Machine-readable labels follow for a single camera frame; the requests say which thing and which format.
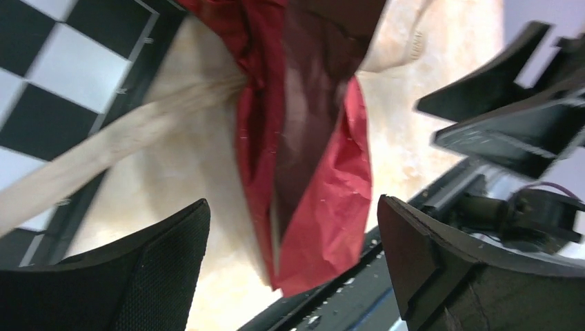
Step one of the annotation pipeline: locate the black white chessboard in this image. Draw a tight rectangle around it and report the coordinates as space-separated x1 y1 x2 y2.
0 0 188 270

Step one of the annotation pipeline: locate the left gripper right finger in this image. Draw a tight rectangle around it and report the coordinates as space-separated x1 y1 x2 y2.
377 196 584 330

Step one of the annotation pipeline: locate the dark red wrapping paper sheet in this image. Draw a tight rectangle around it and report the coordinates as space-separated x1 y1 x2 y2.
184 1 385 297

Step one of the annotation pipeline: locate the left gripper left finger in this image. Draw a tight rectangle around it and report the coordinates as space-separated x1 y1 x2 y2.
62 199 210 330

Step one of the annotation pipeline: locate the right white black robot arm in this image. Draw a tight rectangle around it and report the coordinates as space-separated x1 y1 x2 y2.
416 21 584 246

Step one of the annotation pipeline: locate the cream ribbon with gold lettering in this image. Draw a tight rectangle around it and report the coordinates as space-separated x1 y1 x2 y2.
1 1 432 235

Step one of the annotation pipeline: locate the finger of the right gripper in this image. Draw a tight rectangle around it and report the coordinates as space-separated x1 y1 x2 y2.
433 91 584 179
416 21 551 122

